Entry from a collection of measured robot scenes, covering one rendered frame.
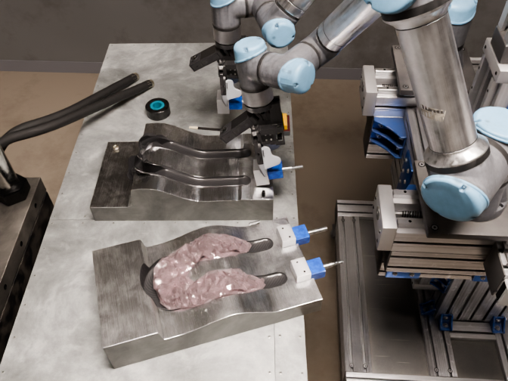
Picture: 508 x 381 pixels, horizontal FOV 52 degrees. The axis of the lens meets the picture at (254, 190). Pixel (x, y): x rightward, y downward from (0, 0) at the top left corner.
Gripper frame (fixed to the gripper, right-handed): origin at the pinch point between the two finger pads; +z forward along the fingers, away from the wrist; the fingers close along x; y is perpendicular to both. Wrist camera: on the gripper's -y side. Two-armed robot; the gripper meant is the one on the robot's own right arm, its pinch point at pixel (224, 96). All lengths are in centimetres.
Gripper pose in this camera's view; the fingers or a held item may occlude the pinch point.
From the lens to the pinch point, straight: 161.3
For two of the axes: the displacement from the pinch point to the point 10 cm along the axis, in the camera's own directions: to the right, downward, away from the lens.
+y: 10.0, -0.1, -0.2
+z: 0.2, 6.6, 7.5
